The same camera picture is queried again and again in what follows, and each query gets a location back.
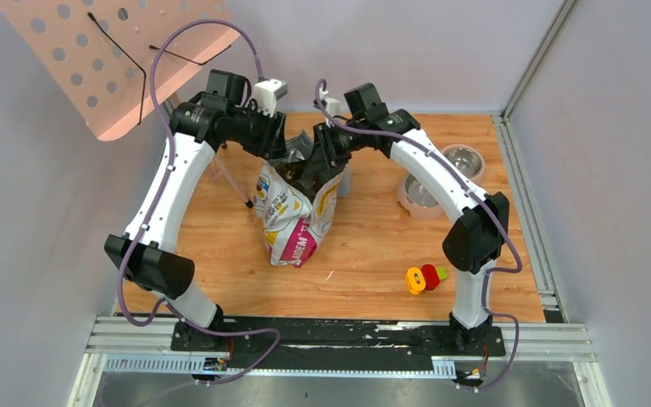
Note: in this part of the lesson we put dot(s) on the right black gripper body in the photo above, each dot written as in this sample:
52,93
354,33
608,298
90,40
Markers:
339,143

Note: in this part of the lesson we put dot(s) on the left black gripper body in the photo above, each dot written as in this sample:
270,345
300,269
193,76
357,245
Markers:
275,137

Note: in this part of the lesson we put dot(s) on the pet food bag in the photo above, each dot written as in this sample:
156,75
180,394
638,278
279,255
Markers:
294,223

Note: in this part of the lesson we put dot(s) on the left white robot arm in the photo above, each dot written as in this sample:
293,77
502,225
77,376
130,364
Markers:
230,109

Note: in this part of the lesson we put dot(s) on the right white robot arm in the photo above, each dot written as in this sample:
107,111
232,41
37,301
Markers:
479,219

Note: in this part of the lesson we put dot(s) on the pink double pet bowl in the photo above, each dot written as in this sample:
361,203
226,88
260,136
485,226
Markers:
439,184

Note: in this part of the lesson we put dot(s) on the translucent plastic container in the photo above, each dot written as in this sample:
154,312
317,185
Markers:
345,185

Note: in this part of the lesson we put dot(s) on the colourful stacking toy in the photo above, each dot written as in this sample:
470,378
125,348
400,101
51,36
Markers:
426,278

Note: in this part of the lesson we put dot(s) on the pink music stand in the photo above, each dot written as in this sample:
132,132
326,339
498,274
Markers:
99,52

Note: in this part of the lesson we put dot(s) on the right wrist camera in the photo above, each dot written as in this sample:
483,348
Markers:
331,105

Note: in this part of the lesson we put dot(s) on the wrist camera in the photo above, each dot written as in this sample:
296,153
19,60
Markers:
267,93
331,105

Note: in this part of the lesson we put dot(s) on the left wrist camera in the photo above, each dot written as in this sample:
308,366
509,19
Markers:
267,93

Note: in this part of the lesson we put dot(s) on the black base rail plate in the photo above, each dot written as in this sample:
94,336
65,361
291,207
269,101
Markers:
334,344

